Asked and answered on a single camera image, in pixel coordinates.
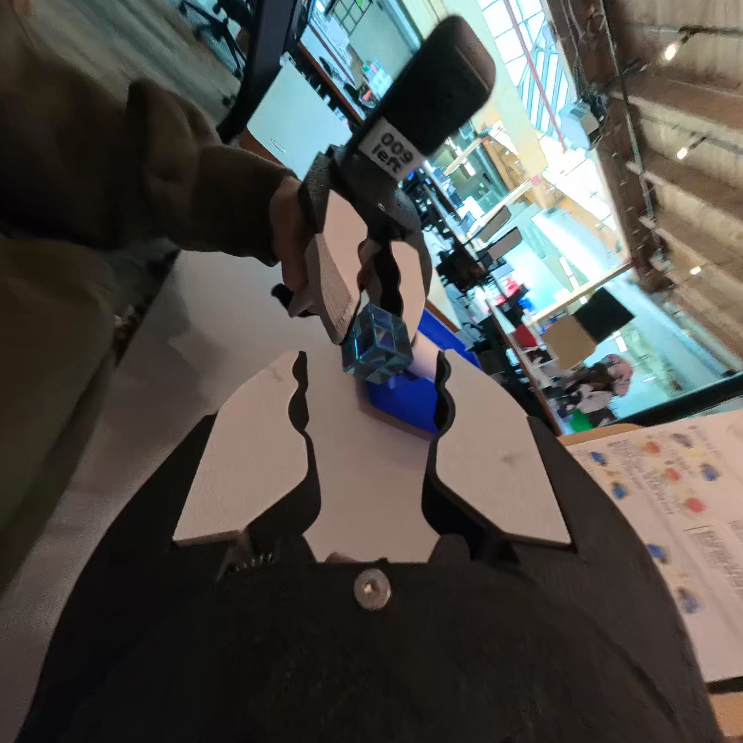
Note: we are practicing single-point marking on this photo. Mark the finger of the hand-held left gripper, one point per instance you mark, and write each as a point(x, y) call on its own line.
point(412, 284)
point(339, 261)

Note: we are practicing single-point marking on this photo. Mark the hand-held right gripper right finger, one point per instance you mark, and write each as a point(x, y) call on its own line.
point(499, 470)

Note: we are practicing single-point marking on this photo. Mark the beige rounded board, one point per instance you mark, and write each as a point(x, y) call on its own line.
point(566, 342)

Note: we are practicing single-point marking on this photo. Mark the clear teal glass cube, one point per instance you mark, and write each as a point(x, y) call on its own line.
point(377, 348)

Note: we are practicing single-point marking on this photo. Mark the blue storage bin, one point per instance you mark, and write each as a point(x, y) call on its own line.
point(406, 400)

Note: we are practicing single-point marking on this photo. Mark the red bin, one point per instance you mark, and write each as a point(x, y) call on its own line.
point(522, 335)

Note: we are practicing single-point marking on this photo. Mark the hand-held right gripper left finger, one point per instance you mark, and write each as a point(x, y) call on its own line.
point(244, 458)

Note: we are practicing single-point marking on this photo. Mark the black board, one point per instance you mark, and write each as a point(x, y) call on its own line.
point(603, 313)

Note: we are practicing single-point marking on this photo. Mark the person's left hand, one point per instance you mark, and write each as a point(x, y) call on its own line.
point(290, 232)

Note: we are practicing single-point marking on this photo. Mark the white office desk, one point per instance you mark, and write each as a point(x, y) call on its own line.
point(296, 110)

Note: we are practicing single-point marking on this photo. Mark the black office chair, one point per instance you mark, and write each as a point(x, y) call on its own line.
point(215, 29)

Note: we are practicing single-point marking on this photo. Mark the green object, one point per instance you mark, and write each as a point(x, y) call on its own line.
point(583, 422)

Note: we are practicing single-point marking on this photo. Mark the printed instruction sheet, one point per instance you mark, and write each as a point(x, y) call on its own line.
point(667, 522)

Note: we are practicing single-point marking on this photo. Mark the person's left forearm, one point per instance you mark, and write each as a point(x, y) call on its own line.
point(145, 174)

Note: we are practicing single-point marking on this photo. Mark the black high-back chair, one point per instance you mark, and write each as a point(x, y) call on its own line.
point(267, 64)

